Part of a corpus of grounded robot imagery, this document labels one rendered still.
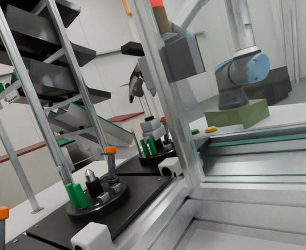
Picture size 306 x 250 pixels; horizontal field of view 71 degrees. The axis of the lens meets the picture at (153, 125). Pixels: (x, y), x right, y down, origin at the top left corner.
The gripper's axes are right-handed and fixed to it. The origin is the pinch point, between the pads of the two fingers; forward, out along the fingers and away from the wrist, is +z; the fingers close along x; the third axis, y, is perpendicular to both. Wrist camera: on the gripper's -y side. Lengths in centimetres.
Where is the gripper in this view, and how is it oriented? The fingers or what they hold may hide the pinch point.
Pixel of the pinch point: (140, 95)
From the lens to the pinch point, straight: 65.0
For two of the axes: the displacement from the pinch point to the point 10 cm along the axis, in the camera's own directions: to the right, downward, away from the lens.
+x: -7.7, 1.5, 6.2
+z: -1.1, 9.2, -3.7
